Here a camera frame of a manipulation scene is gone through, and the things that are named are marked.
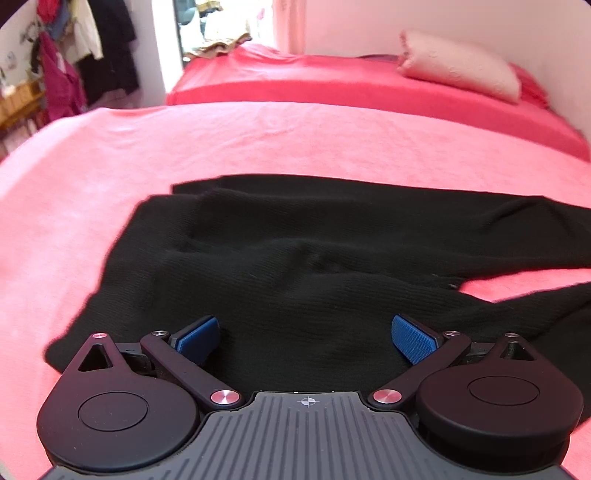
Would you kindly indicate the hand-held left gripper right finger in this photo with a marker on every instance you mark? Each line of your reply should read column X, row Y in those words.
column 413, row 341

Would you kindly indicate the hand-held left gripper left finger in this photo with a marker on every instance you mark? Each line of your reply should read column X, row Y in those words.
column 198, row 339

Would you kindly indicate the black pants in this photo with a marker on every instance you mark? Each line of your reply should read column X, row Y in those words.
column 277, row 277

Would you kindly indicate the pink blanket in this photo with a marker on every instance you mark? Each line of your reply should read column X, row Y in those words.
column 277, row 143

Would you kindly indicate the red bed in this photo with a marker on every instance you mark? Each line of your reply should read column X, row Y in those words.
column 323, row 83

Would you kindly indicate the red pillow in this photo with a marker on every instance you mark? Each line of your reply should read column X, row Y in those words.
column 532, row 87

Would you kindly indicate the pale pink pillow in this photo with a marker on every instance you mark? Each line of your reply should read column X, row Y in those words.
column 461, row 64

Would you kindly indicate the magenta hanging garment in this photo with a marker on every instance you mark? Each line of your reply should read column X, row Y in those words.
column 60, row 83

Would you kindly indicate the ruffled beige cloth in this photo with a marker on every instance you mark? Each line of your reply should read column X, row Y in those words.
column 221, row 46

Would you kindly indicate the wooden shelf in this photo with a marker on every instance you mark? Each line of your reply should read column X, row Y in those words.
column 21, row 104

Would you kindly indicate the black hanging garment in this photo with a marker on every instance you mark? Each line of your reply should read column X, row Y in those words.
column 111, row 46

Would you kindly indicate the cream hanging garment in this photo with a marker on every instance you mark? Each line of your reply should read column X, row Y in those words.
column 87, row 34

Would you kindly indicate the blue hanging garment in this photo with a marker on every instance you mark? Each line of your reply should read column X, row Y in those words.
column 57, row 25

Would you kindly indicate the red hanging garment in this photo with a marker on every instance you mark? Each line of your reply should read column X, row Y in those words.
column 48, row 9

